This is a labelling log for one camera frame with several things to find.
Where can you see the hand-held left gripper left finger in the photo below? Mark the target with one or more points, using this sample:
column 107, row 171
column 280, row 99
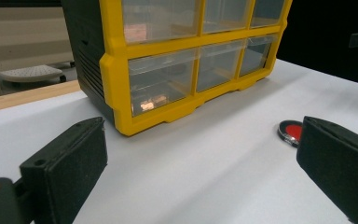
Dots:
column 65, row 161

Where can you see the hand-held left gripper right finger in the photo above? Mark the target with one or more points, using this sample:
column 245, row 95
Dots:
column 338, row 161

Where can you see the red disc with black rim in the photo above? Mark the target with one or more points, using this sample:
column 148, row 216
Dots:
column 293, row 130

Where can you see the light wooden board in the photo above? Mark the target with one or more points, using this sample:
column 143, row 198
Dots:
column 28, row 95

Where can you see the white round perforated platform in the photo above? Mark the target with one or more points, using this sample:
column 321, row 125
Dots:
column 31, row 73

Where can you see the yellow and black drawer cabinet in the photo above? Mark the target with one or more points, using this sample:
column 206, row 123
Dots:
column 115, row 77

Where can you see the copper-coloured small parts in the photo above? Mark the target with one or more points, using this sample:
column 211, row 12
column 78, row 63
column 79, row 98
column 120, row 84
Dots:
column 150, row 104

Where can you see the set of clear plastic drawers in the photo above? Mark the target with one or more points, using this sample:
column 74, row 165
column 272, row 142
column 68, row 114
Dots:
column 161, row 77

